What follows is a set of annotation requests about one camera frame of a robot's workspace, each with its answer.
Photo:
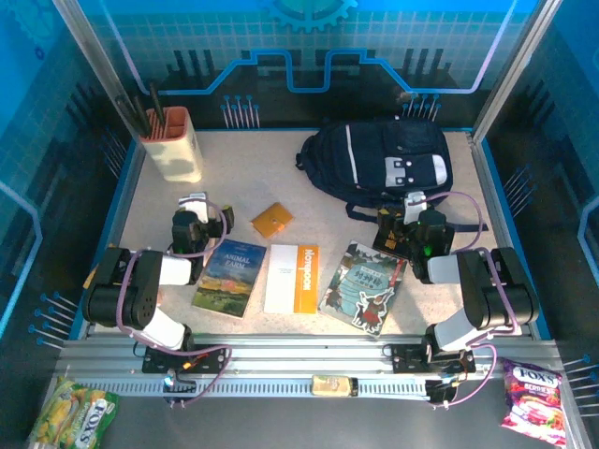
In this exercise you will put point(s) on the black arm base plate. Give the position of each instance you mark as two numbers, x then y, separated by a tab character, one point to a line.
154	362
404	357

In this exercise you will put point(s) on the small yellow packet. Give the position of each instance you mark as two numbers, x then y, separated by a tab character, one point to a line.
332	386

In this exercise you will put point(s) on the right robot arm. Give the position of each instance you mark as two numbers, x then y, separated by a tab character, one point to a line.
443	270

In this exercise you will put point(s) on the yellow leather card wallet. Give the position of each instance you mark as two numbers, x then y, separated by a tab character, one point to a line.
271	220

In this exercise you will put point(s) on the green Fox's candy bag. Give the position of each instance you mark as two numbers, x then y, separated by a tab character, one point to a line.
70	416

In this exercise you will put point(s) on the aluminium frame post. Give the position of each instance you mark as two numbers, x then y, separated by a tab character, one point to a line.
96	56
517	61

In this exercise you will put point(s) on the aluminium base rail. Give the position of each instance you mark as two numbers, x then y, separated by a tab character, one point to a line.
299	360

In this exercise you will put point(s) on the illustrated Chinese comic book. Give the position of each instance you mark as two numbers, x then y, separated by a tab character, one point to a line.
360	290

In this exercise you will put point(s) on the black pen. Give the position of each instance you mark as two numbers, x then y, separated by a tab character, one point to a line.
141	117
156	105

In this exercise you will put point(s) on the navy blue backpack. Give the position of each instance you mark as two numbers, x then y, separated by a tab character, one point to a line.
374	159

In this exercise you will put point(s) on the purple Fox's candy bag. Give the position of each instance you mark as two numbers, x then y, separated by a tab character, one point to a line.
533	402

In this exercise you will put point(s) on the Animal Farm book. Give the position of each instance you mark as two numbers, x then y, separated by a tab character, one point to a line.
229	280

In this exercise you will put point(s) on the aluminium side rail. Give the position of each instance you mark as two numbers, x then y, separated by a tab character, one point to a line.
125	206
495	210

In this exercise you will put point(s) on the orange and white notebook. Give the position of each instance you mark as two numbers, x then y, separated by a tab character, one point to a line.
290	280

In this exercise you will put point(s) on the cream pen holder orange rim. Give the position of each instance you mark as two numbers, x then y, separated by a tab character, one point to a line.
175	149

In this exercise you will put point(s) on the black connector box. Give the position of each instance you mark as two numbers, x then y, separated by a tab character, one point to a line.
180	387
437	392

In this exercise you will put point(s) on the black book with yellow print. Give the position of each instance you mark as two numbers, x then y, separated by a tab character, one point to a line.
384	246

